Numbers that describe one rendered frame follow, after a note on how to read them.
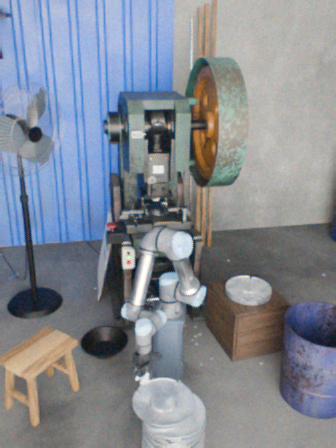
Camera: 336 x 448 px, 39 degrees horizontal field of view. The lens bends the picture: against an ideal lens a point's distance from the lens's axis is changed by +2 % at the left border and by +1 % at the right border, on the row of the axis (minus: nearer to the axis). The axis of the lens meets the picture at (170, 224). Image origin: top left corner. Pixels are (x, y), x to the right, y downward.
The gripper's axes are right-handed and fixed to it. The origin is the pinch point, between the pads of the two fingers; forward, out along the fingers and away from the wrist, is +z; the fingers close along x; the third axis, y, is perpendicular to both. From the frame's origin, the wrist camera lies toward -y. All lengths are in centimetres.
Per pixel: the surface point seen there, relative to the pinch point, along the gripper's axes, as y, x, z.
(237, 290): -92, -23, -5
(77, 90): -93, -210, -106
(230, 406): -47, 15, 34
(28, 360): 36, -52, 1
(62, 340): 15, -55, 1
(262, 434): -46, 38, 34
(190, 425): -0.1, 31.2, 2.4
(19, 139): -6, -132, -93
